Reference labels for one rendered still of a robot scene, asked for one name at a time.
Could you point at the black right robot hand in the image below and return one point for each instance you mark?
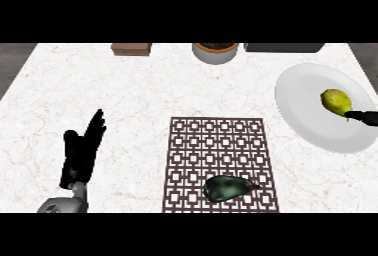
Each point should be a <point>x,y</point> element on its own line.
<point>364,116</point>

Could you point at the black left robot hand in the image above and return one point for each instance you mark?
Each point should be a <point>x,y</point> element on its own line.
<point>79,156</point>

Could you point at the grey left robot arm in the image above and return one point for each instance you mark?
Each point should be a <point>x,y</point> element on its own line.
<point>67,201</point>

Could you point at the yellow pear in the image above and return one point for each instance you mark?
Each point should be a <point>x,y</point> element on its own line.
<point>337,101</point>

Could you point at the white plate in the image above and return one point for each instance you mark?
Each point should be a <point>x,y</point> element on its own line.
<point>322,106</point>

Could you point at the brown patterned placemat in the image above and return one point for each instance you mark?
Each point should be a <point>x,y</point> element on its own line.
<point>219,165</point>

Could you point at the dark green pear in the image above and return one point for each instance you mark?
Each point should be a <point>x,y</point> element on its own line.
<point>226,188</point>

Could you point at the dark grey flat block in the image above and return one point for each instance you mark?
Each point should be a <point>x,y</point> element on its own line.
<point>284,47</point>

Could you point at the brown wooden box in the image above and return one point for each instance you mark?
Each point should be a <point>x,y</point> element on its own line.
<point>131,49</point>

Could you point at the white pot with brown rim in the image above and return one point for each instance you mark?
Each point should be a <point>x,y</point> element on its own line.
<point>215,53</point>

